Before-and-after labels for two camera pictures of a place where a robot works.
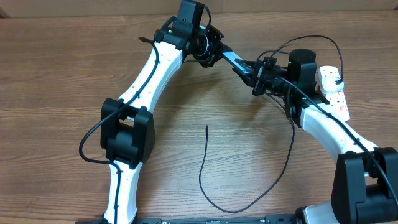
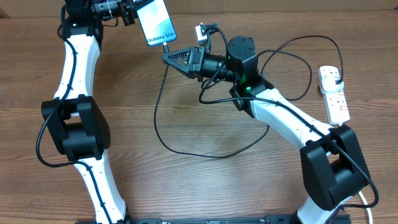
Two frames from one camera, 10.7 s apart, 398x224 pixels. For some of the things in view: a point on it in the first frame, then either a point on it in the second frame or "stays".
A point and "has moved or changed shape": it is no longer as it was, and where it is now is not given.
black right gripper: (254, 80) -> (194, 67)
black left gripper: (218, 46) -> (127, 12)
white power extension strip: (336, 100) stays
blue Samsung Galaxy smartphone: (231, 56) has moved or changed shape
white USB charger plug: (329, 84) stays
